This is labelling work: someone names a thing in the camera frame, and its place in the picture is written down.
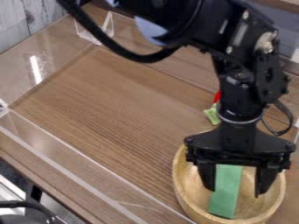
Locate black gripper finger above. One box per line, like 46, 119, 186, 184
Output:
255, 167, 278, 197
198, 163, 216, 191

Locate green rectangular block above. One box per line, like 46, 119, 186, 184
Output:
208, 164, 243, 220

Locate black cable bottom left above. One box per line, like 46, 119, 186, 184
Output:
0, 199, 54, 224

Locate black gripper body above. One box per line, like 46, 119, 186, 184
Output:
184, 122, 295, 172

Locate black table leg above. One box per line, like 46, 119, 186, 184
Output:
31, 185, 43, 202

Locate brown wooden bowl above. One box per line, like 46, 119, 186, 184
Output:
172, 145, 286, 224

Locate clear acrylic front panel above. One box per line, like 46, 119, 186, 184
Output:
0, 100, 194, 224

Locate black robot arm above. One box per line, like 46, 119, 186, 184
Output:
58, 0, 295, 195

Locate clear acrylic corner bracket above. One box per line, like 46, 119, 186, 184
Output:
74, 11, 112, 46

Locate red plush strawberry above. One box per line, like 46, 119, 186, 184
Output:
203, 91, 220, 126

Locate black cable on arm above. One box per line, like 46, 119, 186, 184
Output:
261, 99, 295, 137

